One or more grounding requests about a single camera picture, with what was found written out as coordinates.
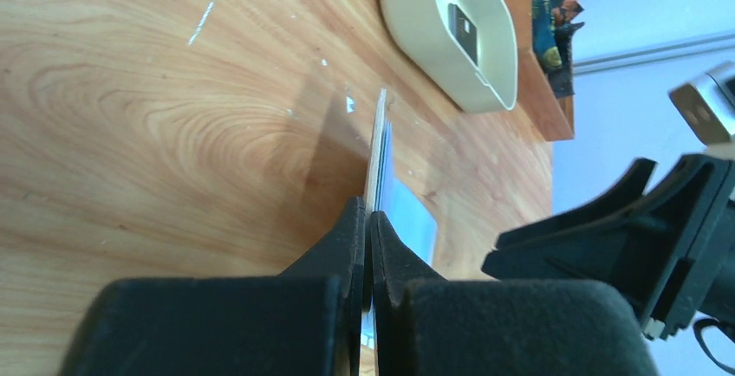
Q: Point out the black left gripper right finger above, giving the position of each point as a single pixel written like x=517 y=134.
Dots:
x=428 y=325

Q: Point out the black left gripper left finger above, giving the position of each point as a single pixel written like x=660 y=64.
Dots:
x=305 y=320

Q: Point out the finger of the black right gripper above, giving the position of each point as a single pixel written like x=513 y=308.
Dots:
x=629 y=187
x=670 y=253

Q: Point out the white leather card holder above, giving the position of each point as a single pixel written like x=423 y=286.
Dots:
x=413 y=222

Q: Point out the black VIP card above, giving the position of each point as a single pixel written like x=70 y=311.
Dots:
x=464 y=31

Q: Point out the wooden compartment organizer box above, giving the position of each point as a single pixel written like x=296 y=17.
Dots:
x=553 y=117

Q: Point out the cream oval plastic tray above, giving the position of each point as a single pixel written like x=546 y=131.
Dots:
x=420 y=29

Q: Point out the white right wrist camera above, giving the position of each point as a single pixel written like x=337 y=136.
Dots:
x=706 y=103

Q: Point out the aluminium rail frame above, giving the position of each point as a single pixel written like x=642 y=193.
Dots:
x=661 y=52

